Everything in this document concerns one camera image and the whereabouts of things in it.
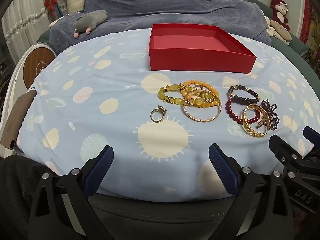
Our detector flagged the green sofa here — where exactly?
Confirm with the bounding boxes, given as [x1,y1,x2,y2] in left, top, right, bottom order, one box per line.
[37,0,320,80]

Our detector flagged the grey plush mouse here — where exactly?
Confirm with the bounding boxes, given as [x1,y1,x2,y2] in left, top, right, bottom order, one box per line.
[72,10,109,38]

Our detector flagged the orange round bead bracelet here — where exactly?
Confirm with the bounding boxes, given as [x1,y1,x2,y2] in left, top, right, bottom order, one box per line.
[180,79,220,101]

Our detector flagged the white appliance with wooden disc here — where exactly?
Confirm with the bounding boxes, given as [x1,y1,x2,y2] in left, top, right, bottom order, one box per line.
[0,42,57,140]

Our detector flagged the yellow chunky bead bracelet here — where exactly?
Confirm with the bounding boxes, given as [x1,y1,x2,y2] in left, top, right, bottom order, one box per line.
[157,84,218,109]

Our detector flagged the beige cookie plush toy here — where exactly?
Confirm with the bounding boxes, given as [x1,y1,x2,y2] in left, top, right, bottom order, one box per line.
[264,16,292,46]

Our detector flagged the light blue printed sheet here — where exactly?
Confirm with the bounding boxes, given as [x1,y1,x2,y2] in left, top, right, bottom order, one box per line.
[16,27,318,203]

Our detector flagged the pale curtain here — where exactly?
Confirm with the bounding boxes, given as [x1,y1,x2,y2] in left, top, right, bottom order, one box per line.
[1,0,59,53]

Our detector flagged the gold leaf cuff bangle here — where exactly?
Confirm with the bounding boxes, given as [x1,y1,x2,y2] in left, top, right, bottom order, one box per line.
[241,104,272,138]

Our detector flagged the silver tinsel garland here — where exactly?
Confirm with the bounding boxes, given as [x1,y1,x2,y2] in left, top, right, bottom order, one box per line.
[4,9,48,43]

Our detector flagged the red cardboard box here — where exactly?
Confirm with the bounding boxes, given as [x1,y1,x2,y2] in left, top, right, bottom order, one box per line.
[148,24,257,75]

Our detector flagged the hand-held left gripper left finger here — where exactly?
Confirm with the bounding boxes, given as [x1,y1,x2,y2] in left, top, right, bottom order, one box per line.
[29,145,115,240]

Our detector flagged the grey-blue velvet blanket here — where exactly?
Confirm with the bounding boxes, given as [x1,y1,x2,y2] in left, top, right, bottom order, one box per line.
[49,0,273,55]

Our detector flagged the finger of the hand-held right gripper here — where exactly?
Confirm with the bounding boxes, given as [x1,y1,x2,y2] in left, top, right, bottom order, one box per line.
[303,127,320,148]
[269,134,304,171]

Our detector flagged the red bow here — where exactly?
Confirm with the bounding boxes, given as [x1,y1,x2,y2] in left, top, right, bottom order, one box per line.
[44,0,58,13]

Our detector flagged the purple looped bead bracelet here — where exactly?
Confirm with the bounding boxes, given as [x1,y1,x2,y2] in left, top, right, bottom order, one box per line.
[261,99,280,130]

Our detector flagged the black clothing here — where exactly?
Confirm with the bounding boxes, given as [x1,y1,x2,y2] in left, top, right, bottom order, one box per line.
[0,155,57,240]

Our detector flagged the red monkey plush toy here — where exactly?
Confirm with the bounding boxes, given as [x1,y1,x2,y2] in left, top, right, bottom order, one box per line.
[269,0,290,32]

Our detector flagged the red patterned wall hanging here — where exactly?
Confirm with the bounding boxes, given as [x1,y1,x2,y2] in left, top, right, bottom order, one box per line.
[297,0,320,65]

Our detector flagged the thin gold bangle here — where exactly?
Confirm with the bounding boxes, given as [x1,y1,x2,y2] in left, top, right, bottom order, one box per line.
[182,90,222,123]

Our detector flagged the gold ring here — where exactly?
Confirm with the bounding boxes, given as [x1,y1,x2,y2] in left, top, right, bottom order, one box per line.
[150,105,167,123]

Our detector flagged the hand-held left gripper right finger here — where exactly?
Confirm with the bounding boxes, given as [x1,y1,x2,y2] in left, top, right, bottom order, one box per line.
[209,144,295,240]

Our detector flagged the red bead bracelet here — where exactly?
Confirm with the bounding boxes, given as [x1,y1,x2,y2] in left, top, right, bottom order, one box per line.
[225,98,262,125]

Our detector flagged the brown cardboard box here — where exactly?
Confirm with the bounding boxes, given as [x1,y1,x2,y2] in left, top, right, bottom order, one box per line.
[0,90,38,151]

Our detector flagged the dark bead bracelet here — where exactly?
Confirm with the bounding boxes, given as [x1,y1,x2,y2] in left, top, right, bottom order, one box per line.
[227,85,260,104]

